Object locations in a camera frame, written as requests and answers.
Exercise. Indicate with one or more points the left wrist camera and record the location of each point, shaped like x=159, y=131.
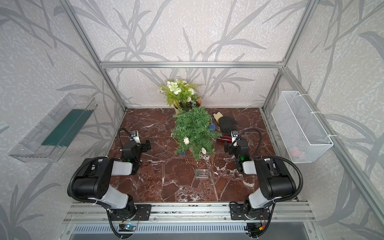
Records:
x=135, y=136

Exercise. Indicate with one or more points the black work glove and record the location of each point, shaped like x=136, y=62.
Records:
x=227, y=124

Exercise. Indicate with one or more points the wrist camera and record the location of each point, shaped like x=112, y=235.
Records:
x=234, y=135
x=135, y=136

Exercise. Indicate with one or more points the clear battery box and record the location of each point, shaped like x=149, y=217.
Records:
x=202, y=174

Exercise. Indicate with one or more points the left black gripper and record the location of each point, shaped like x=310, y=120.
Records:
x=142, y=145

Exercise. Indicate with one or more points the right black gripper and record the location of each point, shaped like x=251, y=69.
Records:
x=229, y=147

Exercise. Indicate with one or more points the red spray bottle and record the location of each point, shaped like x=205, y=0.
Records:
x=227, y=139

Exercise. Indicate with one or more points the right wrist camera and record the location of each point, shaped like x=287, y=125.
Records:
x=234, y=135

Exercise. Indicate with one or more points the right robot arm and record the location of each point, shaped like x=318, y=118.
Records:
x=279, y=180

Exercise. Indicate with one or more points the small green christmas tree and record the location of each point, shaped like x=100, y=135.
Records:
x=193, y=116

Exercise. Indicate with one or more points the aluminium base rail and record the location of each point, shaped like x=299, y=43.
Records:
x=193, y=212

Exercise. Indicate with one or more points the potted white flower plant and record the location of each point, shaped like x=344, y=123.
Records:
x=181, y=95

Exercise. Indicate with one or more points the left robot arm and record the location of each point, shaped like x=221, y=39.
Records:
x=91, y=183

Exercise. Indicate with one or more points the string lights with rattan balls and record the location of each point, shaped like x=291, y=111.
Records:
x=204, y=151

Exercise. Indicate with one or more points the white wire mesh basket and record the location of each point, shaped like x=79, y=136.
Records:
x=303, y=135

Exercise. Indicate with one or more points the clear acrylic wall shelf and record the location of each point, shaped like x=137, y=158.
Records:
x=48, y=140

